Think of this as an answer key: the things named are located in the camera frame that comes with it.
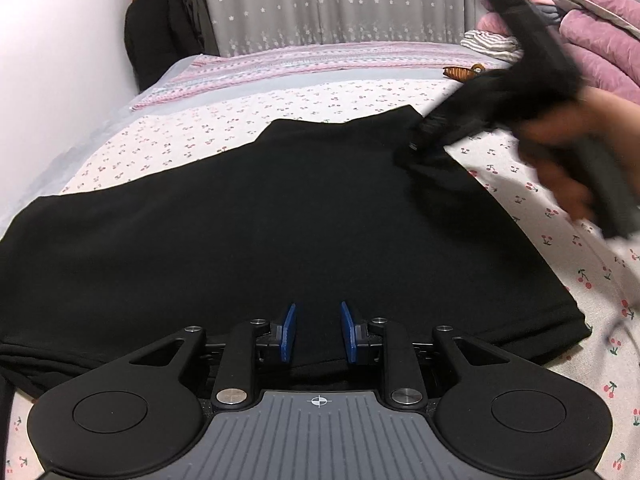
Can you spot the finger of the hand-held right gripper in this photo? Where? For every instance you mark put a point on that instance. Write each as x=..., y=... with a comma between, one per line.
x=431, y=127

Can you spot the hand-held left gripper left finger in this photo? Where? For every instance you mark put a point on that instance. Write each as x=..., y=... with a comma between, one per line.
x=287, y=334

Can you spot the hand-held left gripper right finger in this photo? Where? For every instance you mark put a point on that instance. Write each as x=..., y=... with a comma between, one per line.
x=348, y=334

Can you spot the black pants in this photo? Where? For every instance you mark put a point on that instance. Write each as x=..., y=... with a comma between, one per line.
x=250, y=210

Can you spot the person's right hand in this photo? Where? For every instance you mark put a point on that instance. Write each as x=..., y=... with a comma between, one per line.
x=610, y=115

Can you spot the grey-blue folded garment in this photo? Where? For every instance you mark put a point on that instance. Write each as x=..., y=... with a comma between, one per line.
x=547, y=14

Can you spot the grey white striped cloth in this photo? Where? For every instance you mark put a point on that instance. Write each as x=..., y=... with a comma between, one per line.
x=487, y=42

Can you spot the pink fleece garment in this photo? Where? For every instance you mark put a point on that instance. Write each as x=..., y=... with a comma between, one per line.
x=487, y=22

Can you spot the purple quilt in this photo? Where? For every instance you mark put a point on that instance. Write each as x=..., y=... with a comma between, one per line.
x=600, y=35

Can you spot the brown hair claw clip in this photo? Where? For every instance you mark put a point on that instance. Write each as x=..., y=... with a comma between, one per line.
x=460, y=73

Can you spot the grey-blue bed sheet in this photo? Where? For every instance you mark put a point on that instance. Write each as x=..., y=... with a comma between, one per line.
x=350, y=78

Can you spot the pink striped blanket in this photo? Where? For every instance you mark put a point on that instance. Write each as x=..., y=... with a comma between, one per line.
x=300, y=62

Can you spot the grey star print curtain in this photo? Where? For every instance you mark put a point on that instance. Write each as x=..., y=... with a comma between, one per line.
x=325, y=5

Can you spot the cherry print bed sheet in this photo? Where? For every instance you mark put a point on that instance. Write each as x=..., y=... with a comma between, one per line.
x=550, y=285

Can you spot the dark hanging clothes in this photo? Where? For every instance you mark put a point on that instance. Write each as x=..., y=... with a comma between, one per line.
x=160, y=35

